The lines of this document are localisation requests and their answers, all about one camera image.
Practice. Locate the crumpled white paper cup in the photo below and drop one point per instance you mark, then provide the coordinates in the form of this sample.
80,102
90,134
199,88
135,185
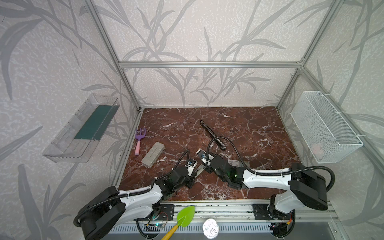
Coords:
211,229

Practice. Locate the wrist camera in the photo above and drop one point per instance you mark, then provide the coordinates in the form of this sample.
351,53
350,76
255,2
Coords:
191,164
206,158

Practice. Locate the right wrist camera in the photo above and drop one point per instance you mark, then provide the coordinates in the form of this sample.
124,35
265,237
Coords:
206,158

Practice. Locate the purple pink toy rake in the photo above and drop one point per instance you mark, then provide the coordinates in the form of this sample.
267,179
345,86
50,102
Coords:
140,134

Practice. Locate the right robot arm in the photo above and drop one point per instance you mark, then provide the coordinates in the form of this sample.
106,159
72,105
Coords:
302,186

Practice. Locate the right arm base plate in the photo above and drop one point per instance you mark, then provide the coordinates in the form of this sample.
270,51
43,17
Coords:
268,212

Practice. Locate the clear plastic wall tray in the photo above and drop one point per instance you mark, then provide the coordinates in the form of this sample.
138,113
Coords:
80,137

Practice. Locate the grey rectangular block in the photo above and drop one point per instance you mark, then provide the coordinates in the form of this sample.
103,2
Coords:
153,154

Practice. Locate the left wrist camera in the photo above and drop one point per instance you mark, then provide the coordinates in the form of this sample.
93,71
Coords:
191,164

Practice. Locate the aluminium front rail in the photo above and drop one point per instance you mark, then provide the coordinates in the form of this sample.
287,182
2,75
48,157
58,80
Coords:
240,211

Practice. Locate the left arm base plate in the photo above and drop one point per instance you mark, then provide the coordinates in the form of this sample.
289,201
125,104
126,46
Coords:
162,212

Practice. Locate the beige stapler black cap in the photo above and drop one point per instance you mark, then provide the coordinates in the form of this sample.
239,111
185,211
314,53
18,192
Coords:
199,170

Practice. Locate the white wire mesh basket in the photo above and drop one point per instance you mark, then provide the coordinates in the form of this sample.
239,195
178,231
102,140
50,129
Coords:
326,132

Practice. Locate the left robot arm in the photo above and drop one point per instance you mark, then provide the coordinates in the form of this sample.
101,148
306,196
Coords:
112,207

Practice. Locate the white red staple box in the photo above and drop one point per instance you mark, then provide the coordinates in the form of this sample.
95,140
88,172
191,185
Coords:
236,163

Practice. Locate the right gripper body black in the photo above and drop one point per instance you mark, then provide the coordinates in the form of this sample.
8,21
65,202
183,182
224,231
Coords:
213,163

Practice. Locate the green plastic toy shovel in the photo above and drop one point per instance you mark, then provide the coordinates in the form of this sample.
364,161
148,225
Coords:
184,218

